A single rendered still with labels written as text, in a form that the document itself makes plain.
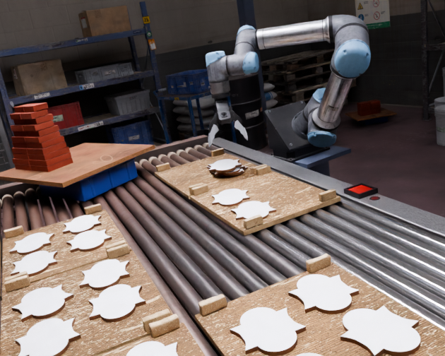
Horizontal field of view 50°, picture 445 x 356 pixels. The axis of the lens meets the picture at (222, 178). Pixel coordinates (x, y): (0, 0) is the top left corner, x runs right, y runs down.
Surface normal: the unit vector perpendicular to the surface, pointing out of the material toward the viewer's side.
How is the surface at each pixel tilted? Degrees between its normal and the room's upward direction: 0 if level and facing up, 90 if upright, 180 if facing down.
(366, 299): 0
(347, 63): 118
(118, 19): 87
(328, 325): 0
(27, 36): 90
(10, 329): 0
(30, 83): 84
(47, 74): 92
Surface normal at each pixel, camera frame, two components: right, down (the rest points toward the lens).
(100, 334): -0.15, -0.94
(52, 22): 0.53, 0.18
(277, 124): 0.27, -0.51
